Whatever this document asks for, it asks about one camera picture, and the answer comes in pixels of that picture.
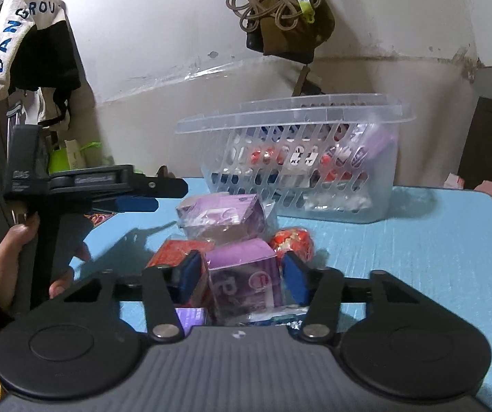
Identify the red clear box purple base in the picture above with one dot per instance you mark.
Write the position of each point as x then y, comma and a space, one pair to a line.
338, 171

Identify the red box in clear case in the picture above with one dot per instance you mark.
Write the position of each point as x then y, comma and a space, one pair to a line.
164, 257

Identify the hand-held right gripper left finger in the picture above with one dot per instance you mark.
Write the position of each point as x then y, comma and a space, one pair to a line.
190, 272

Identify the dark wooden headboard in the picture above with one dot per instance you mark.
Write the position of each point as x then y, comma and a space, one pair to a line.
490, 141

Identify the purple box with barcode label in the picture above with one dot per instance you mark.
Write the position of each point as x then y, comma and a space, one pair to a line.
192, 316

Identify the opaque purple box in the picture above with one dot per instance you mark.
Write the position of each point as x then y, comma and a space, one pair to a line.
376, 146

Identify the lilac clear box white print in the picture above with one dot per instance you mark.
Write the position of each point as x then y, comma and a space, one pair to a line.
220, 216

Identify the green plastic container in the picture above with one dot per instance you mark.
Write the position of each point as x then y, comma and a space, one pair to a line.
59, 158

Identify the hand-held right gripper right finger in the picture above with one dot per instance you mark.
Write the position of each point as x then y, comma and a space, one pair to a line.
294, 279

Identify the black hanging cloth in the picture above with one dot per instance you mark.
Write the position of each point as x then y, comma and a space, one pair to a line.
48, 60

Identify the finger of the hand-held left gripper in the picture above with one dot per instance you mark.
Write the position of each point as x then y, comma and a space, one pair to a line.
136, 204
162, 186

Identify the white and black hanging clothes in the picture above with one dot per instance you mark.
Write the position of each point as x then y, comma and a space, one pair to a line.
16, 30

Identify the purple clear box red dot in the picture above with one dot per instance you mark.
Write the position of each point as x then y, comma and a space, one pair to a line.
246, 279

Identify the red ball in clear wrap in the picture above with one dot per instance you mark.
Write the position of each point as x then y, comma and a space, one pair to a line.
293, 240

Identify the person's left hand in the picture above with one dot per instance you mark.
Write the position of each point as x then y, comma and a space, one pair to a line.
7, 257

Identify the olive hanging bag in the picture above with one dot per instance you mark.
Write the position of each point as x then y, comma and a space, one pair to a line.
297, 38

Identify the blue silver box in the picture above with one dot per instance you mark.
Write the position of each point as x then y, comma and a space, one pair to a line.
276, 318

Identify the clear plastic basket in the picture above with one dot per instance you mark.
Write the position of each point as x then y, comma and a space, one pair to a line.
349, 107

